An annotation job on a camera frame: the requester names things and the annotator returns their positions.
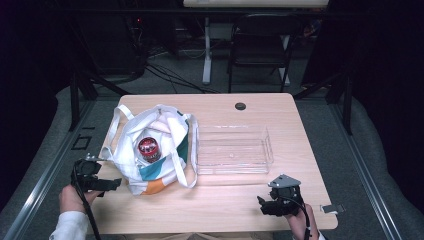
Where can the person's right hand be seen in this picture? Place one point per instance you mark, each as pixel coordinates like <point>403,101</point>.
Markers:
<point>300,225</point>

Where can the black folding chair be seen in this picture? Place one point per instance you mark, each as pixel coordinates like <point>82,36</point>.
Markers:
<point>263,36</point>

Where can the grey metal clip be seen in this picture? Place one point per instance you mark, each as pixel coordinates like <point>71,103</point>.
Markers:
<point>331,208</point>

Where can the clear plastic container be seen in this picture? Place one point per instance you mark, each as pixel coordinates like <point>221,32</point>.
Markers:
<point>233,156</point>

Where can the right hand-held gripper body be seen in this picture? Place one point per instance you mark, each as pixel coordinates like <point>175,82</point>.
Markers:
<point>286,195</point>

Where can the white desk leg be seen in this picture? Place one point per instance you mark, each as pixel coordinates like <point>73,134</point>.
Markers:
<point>207,66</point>

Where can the dark round table grommet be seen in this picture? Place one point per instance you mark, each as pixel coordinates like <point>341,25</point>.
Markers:
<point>240,106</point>

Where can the black metal stand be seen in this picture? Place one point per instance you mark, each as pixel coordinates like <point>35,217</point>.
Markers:
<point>75,100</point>
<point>348,106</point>

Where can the person's left hand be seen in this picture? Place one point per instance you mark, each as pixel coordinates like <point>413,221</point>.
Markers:
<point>69,200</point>

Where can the red can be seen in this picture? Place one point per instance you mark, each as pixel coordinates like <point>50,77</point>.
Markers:
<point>149,149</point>

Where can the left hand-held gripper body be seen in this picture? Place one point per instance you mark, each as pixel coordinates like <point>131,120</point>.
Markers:
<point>86,168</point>

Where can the white tote bag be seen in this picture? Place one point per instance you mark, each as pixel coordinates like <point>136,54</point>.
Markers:
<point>160,166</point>

